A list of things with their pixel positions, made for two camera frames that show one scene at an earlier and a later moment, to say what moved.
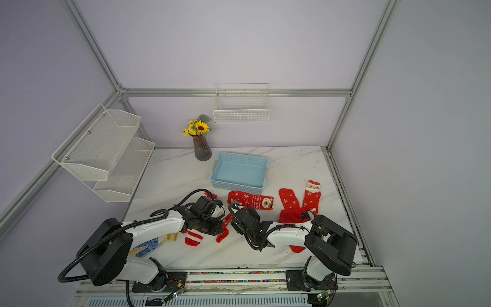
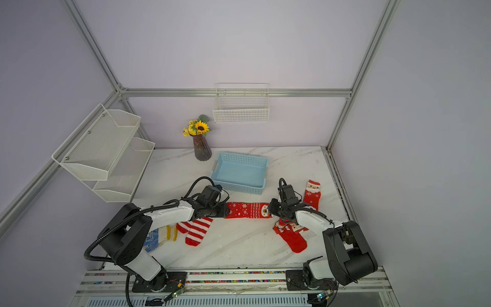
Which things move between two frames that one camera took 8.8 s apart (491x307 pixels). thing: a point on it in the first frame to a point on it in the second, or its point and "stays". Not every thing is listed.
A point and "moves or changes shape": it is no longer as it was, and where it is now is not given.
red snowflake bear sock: (251, 201) moves or changes shape
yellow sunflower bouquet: (199, 126) stays
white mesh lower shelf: (125, 172) stays
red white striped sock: (194, 236) stays
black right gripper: (238, 226) to (273, 208)
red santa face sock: (312, 196) stays
